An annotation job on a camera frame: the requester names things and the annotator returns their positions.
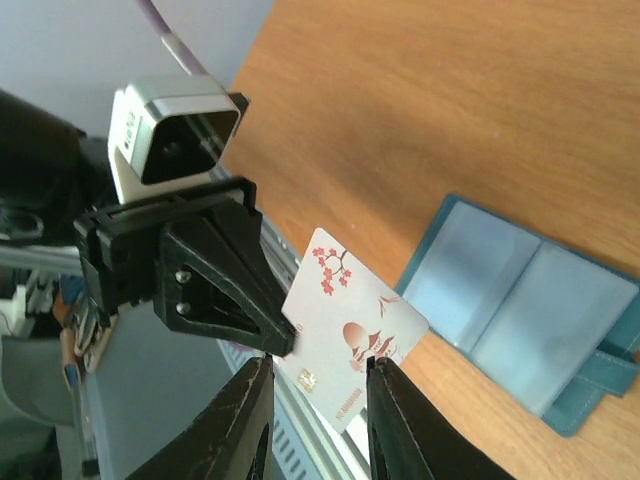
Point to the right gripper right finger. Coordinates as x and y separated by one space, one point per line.
410 439

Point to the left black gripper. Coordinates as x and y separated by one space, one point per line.
197 254

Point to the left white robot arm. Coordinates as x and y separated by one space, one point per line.
51 174

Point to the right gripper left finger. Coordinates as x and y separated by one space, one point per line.
230 439

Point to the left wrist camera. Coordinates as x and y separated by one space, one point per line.
168 133

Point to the blue card holder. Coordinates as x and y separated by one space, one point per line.
553 327

